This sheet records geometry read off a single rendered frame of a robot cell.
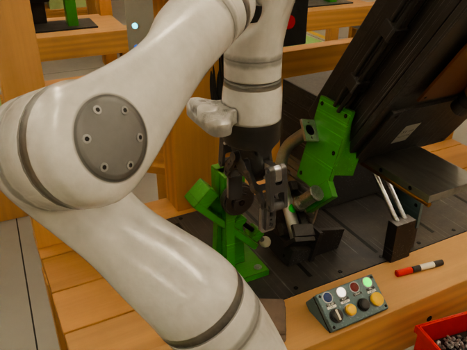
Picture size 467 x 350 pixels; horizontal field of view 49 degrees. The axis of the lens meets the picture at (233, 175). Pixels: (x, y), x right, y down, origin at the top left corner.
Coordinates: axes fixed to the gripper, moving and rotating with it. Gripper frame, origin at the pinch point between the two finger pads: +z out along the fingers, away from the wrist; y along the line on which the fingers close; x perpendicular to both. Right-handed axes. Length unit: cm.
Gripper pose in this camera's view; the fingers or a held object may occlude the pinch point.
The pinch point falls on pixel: (249, 210)
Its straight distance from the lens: 71.8
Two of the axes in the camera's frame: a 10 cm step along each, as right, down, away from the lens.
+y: -4.6, -4.3, 7.8
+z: 0.0, 8.8, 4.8
